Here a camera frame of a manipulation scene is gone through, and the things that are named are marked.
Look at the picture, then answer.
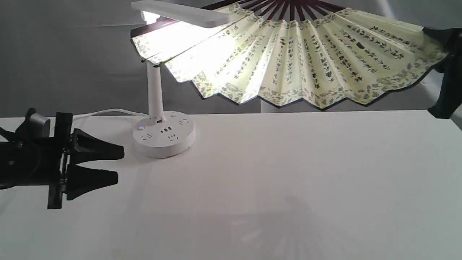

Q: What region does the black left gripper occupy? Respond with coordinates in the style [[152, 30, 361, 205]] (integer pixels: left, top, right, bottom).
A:
[[0, 113, 125, 209]]

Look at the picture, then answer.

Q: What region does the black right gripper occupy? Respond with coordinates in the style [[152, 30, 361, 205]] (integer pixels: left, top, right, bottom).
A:
[[423, 27, 462, 120]]

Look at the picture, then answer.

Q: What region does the cream folding paper fan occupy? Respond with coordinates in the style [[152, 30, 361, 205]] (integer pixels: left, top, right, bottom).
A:
[[130, 2, 448, 110]]

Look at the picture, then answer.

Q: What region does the white desk lamp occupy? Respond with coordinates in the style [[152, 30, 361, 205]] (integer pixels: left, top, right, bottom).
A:
[[130, 0, 233, 159]]

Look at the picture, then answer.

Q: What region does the grey backdrop curtain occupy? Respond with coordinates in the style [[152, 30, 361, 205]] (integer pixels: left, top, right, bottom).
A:
[[0, 0, 461, 117]]

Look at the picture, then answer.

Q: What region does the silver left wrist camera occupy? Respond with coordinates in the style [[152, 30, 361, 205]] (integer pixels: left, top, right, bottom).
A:
[[15, 108, 51, 139]]

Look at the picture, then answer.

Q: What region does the white power cable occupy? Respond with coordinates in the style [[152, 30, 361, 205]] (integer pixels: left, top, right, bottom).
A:
[[72, 108, 149, 120]]

